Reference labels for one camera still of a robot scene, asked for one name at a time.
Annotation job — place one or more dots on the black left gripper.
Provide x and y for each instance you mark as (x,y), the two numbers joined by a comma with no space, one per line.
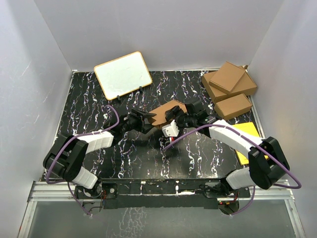
(141,127)

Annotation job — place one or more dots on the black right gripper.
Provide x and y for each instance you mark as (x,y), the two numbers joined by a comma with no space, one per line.
(176,111)

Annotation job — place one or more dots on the cardboard box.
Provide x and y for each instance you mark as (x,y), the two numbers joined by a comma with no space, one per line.
(227,77)
(232,107)
(246,86)
(159,120)

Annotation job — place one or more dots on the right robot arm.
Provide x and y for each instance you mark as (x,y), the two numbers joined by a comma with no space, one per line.
(267,162)

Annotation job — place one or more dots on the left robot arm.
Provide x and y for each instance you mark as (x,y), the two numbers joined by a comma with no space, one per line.
(65,158)

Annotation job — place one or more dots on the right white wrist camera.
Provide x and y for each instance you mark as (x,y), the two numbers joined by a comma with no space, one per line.
(171,129)

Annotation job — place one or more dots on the whiteboard with orange frame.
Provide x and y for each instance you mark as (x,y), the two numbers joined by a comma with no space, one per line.
(123,75)

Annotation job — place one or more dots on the black base frame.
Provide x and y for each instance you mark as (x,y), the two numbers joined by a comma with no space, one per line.
(171,202)

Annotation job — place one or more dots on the aluminium rail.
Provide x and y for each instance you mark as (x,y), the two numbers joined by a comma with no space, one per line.
(112,189)

